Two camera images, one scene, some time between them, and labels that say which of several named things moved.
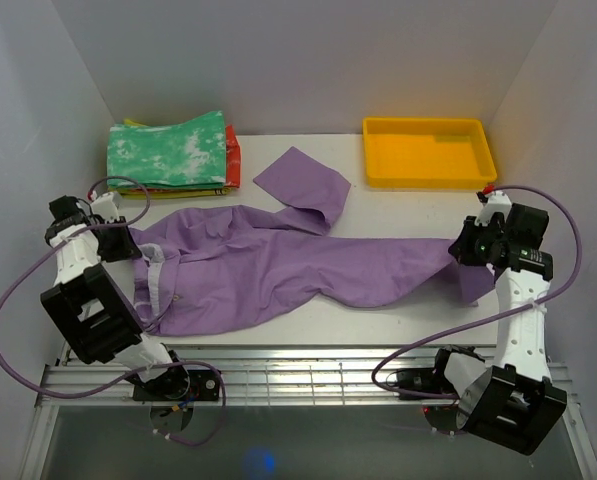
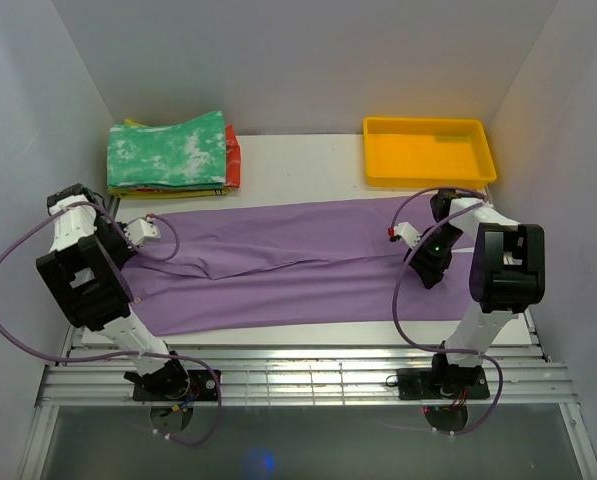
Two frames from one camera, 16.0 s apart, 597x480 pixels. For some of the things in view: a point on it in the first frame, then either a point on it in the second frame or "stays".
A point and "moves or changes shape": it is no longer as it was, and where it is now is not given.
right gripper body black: x=477 y=242 to x=436 y=251
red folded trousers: x=233 y=158 stays
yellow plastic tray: x=428 y=153 stays
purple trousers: x=210 y=265 moves or changes shape
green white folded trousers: x=190 y=153 stays
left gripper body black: x=114 y=244 stays
